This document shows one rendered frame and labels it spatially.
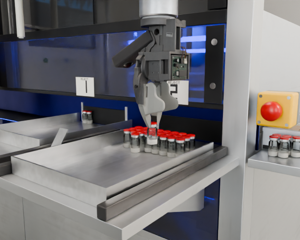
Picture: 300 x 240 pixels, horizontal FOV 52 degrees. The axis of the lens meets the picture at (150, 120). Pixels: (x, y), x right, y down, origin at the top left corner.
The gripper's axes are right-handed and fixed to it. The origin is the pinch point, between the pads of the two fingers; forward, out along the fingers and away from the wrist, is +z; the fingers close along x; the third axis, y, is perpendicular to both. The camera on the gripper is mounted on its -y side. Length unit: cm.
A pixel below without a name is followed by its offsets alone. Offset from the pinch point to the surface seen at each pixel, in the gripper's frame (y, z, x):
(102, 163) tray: -7.5, 9.3, -6.9
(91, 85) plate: -35.3, -5.2, 15.7
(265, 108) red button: 19.8, -2.8, 12.7
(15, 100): -96, 4, 23
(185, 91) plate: -1.0, -4.9, 15.9
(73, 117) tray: -51, 7, 21
